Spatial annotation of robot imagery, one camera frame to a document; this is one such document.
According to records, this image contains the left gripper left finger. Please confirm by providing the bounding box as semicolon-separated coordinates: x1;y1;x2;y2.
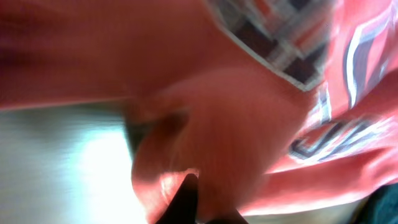
156;174;198;224

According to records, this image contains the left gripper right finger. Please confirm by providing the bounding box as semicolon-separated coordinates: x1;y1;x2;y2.
206;211;248;224

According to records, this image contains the orange printed t-shirt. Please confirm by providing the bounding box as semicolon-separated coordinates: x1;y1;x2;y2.
1;0;397;223

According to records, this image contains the dark blue garment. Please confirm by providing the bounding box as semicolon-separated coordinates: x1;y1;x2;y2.
353;184;398;224

